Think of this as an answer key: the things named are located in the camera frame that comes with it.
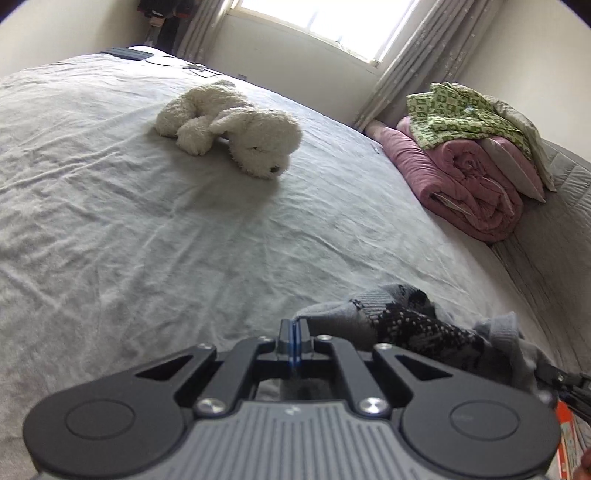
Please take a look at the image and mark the grey padded headboard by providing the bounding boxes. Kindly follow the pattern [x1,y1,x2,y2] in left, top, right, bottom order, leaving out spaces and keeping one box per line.
[493,141,590,373]

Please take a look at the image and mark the grey patterned left curtain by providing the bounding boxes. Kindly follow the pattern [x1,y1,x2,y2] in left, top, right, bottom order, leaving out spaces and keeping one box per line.
[175,0,232,63]

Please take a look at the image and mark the dark cable on bed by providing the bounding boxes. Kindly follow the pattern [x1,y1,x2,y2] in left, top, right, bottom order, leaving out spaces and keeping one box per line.
[144,54,223,77]

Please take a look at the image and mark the dark hanging clothes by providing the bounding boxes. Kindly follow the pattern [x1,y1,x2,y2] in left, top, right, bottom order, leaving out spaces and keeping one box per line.
[137,0,198,53]

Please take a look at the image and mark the grey patterned curtain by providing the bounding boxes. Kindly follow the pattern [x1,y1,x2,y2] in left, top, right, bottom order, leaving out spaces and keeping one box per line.
[353,0,504,132]
[175,0,232,63]

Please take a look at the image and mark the grey bed sheet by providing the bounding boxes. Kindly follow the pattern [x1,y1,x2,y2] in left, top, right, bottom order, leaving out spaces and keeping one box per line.
[1,54,549,479]

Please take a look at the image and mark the pink rolled quilt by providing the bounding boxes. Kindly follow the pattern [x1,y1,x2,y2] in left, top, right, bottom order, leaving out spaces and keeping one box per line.
[365,118,523,243]

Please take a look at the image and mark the white plush dog toy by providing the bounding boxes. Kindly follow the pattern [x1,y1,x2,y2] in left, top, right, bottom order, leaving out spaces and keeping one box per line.
[154,80,303,179]

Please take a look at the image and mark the bright window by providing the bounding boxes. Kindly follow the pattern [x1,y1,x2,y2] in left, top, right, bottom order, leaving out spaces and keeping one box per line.
[232,0,418,63]

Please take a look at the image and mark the beige pink pillow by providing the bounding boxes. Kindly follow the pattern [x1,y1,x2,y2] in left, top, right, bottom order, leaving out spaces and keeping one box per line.
[478,95,556,203]

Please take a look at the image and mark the dark tablet on bed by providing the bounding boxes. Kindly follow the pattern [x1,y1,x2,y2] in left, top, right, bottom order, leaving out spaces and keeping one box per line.
[102,47,153,61]

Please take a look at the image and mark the grey patterned right curtain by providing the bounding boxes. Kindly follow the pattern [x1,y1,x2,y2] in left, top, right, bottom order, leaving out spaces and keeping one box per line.
[353,0,504,132]

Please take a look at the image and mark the grey knitted cat sweater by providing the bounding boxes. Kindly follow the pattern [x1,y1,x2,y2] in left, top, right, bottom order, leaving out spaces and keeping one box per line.
[295,284,557,408]

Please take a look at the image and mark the green patterned blanket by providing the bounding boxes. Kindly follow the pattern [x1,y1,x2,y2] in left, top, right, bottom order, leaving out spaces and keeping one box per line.
[407,82,531,159]

